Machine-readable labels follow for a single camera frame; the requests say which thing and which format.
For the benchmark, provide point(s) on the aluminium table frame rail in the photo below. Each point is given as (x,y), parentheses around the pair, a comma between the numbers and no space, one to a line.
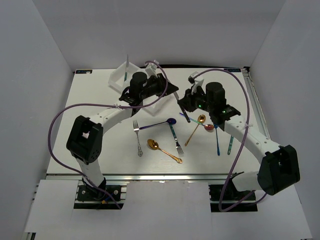
(260,105)

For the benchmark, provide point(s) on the left blue corner label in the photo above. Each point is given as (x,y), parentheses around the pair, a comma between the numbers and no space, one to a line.
(83,71)

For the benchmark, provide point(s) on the dark handled steak knife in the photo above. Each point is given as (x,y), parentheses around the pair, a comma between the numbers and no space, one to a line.
(182,109)

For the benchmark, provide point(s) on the right blue corner label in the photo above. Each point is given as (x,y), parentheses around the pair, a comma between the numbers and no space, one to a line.
(233,70)

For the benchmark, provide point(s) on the purple blue iridescent spoon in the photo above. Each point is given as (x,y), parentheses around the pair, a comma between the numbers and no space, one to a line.
(170,121)

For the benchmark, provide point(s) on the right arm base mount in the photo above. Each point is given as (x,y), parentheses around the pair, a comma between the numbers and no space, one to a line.
(230,197)

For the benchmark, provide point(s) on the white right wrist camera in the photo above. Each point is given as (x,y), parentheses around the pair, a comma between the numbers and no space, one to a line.
(196,81)

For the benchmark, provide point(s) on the teal handled silver spoon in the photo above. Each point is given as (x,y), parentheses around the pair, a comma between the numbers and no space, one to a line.
(230,145)

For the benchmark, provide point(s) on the white three-compartment plastic tray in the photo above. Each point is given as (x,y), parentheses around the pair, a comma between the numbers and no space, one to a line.
(116,81)

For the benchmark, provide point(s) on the blue corner label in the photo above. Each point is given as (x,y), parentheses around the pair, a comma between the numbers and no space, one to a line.
(83,71)
(233,70)

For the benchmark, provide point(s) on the teal handled table knife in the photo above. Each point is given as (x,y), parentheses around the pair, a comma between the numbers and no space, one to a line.
(126,68)

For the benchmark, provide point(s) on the rainbow iridescent spoon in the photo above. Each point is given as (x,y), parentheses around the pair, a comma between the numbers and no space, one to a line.
(207,127)

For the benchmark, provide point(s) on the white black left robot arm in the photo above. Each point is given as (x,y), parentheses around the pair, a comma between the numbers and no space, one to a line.
(86,137)

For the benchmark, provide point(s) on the blue iridescent fork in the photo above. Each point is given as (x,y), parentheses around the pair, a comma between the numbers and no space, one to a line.
(217,140)

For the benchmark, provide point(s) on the ornate silver fork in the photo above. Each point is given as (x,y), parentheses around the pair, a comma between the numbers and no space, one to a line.
(136,130)

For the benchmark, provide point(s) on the ornate gold spoon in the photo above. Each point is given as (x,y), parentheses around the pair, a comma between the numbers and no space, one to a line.
(155,146)

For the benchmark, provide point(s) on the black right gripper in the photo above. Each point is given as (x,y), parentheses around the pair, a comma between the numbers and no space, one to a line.
(186,102)

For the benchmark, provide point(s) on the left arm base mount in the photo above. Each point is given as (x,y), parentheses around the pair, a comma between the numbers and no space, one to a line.
(88,198)

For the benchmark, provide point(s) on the teal handled silver fork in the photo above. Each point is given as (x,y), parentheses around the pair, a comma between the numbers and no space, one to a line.
(178,146)

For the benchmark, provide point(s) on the slim gold spoon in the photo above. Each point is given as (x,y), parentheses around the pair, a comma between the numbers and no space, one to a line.
(202,119)

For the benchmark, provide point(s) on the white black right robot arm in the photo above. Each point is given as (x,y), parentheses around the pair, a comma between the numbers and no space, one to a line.
(279,167)

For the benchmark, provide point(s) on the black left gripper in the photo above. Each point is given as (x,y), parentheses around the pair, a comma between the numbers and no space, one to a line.
(162,84)

